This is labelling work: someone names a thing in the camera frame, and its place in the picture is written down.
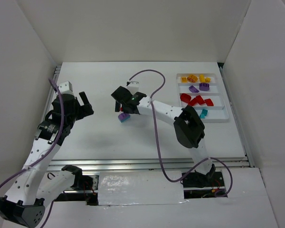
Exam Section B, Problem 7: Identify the purple curved lego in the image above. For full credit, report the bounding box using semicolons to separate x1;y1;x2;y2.
118;113;131;123

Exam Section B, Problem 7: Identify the purple fan lego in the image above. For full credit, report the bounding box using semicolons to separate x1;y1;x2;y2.
189;85;199;93

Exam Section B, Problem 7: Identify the yellow oval lego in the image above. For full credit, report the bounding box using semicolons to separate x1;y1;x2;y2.
187;75;199;83

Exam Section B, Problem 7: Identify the red arch lego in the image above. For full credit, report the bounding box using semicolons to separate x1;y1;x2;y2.
188;95;205;106

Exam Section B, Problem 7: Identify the teal square lego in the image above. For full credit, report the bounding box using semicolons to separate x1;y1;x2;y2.
199;109;208;119

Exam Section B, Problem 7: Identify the purple flower lego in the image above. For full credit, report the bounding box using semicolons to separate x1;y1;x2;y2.
199;83;210;92

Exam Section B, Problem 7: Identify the small yellow lego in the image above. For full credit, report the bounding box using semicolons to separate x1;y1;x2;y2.
205;77;211;83

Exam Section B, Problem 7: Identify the red flower lego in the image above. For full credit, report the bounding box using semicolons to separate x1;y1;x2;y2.
180;93;191;104

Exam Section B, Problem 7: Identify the yellow curved lego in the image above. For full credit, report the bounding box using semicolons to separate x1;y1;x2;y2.
199;74;206;83

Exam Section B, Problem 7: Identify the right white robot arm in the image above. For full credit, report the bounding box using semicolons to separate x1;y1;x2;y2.
111;86;216;183

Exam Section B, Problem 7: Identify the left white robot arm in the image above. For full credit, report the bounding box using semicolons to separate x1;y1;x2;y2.
0;92;94;228

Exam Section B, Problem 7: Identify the white compartment tray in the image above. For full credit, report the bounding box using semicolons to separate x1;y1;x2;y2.
176;73;229;123

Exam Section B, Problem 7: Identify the white foam board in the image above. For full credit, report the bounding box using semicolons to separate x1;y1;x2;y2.
98;171;184;206

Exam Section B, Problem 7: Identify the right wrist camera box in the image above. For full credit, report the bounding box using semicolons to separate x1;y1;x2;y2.
126;81;139;95

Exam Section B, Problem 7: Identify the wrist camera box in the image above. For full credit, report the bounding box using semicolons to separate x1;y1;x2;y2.
58;81;74;95
126;81;139;95

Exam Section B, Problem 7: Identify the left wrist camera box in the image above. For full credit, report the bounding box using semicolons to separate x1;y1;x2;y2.
58;81;74;95

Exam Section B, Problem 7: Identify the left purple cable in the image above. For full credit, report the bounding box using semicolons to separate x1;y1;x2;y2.
0;78;64;228

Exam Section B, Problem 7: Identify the aluminium frame rail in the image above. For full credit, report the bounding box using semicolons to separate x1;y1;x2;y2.
51;158;251;171

